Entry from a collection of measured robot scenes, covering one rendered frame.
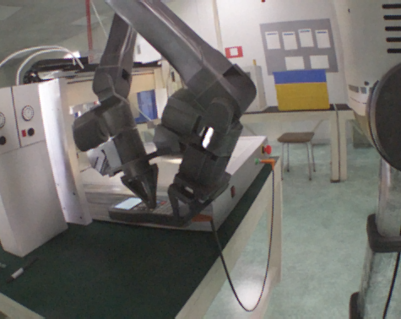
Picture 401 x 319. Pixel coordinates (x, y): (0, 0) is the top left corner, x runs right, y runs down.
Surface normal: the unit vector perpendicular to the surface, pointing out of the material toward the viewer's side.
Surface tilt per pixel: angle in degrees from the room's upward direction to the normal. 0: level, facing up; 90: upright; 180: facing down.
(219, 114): 111
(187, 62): 100
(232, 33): 90
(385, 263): 90
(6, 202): 90
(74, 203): 90
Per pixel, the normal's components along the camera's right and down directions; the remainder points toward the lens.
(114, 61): -0.15, -0.09
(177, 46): -0.45, 0.56
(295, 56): -0.38, 0.26
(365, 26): -0.79, 0.37
